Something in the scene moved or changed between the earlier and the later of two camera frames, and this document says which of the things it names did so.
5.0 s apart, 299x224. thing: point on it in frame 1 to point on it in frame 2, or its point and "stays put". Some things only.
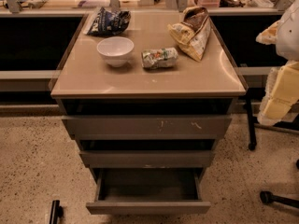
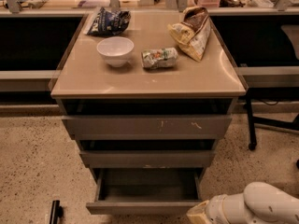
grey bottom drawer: x=148 y=190 stays put
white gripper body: x=288 y=36 to x=219 y=209
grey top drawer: x=147 y=127 stays put
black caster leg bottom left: x=56 y=212 stays put
